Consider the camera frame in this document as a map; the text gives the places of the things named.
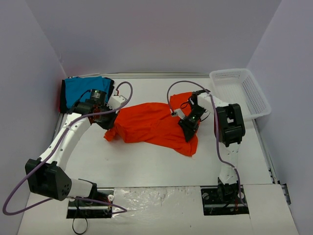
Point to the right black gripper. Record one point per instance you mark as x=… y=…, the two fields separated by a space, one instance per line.
x=188 y=126

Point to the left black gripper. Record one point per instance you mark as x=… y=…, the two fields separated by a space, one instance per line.
x=107 y=120

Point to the orange t shirt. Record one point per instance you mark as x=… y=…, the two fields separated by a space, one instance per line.
x=152 y=123

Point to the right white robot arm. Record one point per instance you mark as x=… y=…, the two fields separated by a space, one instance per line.
x=229 y=130

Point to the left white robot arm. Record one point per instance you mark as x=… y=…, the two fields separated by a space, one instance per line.
x=47 y=176

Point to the black folded t shirt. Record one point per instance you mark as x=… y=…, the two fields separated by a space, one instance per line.
x=111 y=85

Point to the white plastic basket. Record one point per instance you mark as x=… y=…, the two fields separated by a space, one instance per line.
x=239 y=86

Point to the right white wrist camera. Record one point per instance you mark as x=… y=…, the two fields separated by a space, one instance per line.
x=178 y=113

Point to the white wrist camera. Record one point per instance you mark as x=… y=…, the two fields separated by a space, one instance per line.
x=116 y=101
x=178 y=113

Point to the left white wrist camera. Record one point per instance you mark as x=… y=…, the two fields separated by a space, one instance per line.
x=116 y=101

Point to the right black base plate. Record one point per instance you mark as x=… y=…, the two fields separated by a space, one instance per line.
x=213 y=205

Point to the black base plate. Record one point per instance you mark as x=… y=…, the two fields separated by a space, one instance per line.
x=213 y=205
x=91 y=210

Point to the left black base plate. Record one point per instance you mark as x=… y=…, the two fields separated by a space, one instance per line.
x=91 y=210

